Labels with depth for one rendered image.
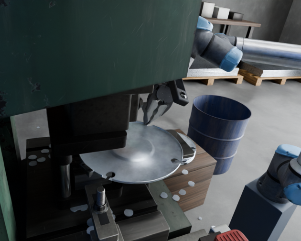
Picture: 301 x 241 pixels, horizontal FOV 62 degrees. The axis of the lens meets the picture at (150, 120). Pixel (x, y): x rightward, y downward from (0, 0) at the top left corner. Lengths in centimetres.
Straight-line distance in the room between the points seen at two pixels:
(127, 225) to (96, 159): 18
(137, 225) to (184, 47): 41
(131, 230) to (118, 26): 43
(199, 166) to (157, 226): 83
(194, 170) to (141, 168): 80
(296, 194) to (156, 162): 55
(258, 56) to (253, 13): 448
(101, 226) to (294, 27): 565
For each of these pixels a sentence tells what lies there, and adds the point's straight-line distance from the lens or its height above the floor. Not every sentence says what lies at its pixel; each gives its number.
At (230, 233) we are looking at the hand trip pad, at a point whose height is 76.
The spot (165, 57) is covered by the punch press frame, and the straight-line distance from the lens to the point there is 39.
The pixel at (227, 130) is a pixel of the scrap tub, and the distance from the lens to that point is 174.
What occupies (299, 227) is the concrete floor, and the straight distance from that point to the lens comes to 189.
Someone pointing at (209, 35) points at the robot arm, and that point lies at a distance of 78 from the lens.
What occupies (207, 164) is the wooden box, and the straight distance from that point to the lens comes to 145.
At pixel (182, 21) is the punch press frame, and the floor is 115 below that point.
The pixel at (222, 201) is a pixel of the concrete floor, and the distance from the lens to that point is 178.
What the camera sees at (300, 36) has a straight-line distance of 582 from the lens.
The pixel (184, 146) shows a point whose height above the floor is 78.
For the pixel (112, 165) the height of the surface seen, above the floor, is 78.
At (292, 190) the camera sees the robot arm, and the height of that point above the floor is 63.
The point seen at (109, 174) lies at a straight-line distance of 64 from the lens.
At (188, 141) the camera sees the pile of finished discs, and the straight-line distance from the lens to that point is 153.
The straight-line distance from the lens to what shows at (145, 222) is 62.
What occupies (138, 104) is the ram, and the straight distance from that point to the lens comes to 58.
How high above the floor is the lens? 119
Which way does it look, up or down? 29 degrees down
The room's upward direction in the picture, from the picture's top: 8 degrees clockwise
